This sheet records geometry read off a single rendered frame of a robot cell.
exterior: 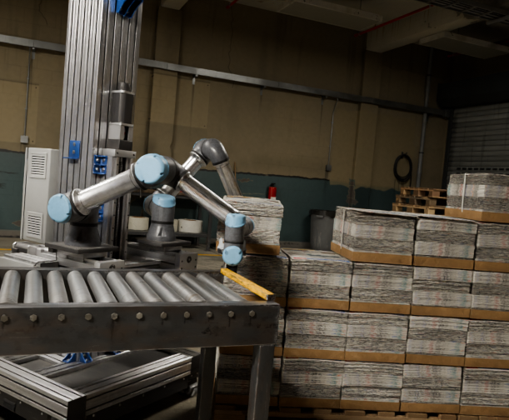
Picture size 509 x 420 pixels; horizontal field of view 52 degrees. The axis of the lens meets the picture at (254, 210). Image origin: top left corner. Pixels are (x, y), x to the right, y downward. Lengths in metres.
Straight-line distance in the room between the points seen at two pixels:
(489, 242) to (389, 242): 0.48
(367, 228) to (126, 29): 1.50
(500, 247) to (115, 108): 1.92
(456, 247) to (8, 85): 7.34
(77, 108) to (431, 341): 2.00
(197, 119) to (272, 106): 1.45
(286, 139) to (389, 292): 7.39
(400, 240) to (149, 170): 1.18
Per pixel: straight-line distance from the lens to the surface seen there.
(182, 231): 8.47
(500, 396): 2.90
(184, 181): 2.16
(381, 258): 2.48
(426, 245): 2.55
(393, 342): 2.60
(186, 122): 9.08
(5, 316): 1.43
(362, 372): 2.60
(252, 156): 9.45
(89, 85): 2.65
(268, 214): 2.33
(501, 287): 2.76
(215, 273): 2.02
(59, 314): 1.43
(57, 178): 2.77
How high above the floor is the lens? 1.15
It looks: 3 degrees down
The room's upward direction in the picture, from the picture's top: 5 degrees clockwise
